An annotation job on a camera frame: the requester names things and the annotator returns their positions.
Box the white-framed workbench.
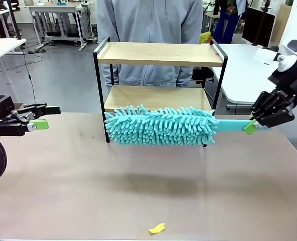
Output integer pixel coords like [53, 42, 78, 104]
[28, 2, 95, 53]

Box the brown cardboard board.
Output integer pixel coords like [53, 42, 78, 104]
[276, 4, 292, 48]

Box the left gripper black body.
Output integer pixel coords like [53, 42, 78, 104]
[0, 95, 35, 137]

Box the teal microfiber duster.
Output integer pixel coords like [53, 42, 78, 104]
[104, 105, 272, 147]

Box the black monitor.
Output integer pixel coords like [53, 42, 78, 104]
[242, 7, 276, 47]

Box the large white curved table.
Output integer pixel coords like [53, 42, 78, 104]
[211, 44, 297, 110]

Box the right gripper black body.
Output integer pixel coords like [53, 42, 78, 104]
[267, 57, 297, 111]

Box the black stand pole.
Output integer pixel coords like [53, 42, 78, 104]
[7, 0, 23, 41]

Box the person in blue trousers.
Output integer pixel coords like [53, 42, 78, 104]
[212, 0, 248, 45]

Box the two-tier wooden shelf black frame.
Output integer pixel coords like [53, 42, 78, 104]
[93, 37, 228, 148]

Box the black office chair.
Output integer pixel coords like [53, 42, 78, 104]
[190, 66, 215, 88]

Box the yellow curled paper scrap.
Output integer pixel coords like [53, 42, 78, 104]
[148, 222, 166, 234]

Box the person in grey hoodie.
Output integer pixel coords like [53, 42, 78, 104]
[96, 0, 204, 88]

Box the black floor cable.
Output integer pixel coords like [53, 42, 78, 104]
[20, 44, 44, 104]

